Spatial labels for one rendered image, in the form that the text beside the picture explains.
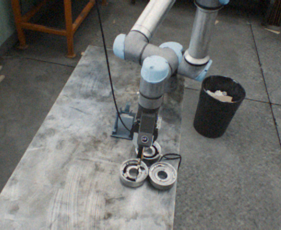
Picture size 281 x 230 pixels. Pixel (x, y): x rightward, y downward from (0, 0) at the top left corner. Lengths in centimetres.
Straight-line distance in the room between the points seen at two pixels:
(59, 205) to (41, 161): 21
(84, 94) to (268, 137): 177
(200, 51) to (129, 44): 47
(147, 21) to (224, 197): 149
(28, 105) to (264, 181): 197
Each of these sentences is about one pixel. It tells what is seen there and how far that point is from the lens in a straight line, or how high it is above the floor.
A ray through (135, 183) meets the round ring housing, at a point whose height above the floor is 83.
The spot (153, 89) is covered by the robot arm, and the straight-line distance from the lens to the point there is 85.
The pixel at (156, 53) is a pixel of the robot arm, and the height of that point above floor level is 126.
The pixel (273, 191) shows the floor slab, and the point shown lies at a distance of 238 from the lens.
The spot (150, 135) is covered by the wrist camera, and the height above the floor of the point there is 107.
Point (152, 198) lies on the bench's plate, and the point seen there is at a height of 80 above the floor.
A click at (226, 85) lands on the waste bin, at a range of 251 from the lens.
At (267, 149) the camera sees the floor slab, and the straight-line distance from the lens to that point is 265.
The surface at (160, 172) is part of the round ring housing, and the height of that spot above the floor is 82.
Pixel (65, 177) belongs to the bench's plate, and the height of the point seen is 80.
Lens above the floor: 173
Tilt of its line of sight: 43 degrees down
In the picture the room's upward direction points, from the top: 8 degrees clockwise
